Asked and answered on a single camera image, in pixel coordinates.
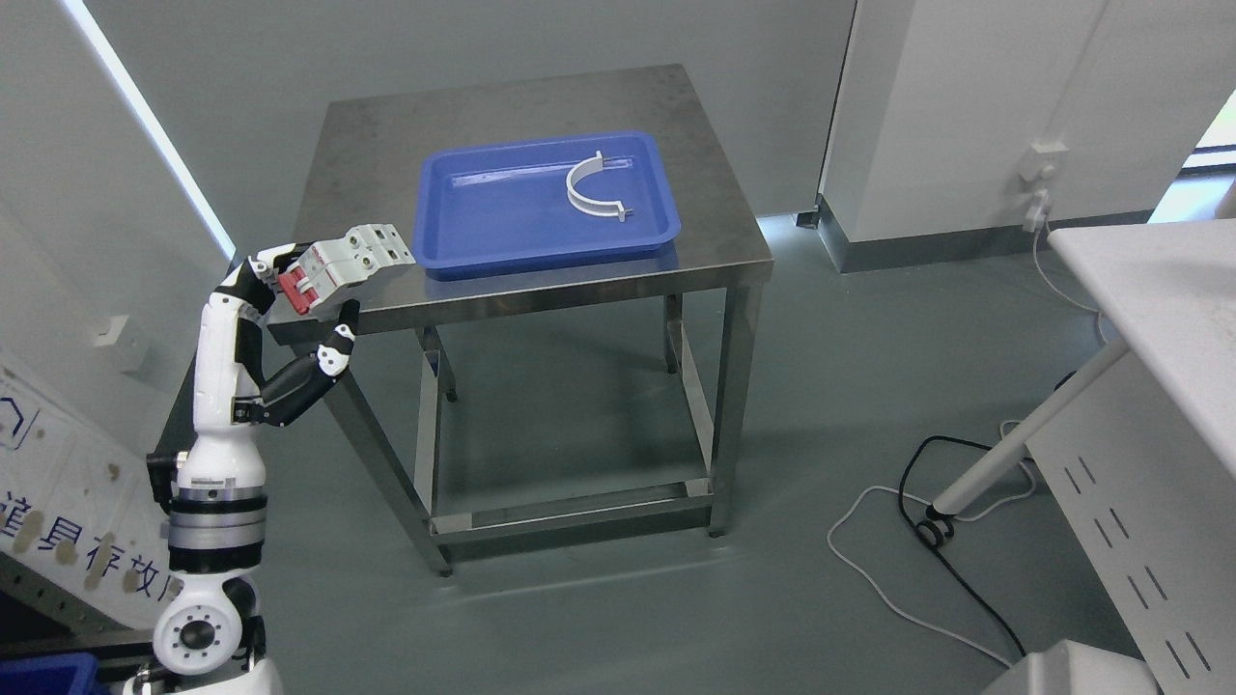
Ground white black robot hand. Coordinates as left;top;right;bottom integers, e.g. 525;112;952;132
188;242;358;463

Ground white red circuit breaker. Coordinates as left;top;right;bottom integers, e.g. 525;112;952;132
277;224;417;322

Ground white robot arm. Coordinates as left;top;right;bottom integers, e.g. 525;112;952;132
120;453;284;694

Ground stainless steel table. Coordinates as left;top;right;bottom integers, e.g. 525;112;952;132
293;66;775;578

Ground white curved pipe clamp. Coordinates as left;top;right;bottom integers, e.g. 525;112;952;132
564;150;635;223

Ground white desk leg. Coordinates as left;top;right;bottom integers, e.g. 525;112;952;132
926;338;1130;519

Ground white perforated desk panel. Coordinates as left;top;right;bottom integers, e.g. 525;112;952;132
1027;352;1235;694

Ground white desk top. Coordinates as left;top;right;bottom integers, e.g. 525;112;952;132
1048;219;1235;470

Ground white wall socket box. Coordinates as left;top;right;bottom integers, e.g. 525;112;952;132
94;314;155;377

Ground white power cable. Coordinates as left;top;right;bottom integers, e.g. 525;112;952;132
827;228;1111;669

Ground black floor cable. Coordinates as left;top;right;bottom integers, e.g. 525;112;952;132
899;437;1028;662

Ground white wall plug adapter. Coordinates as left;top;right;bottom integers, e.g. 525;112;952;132
1017;139;1069;234

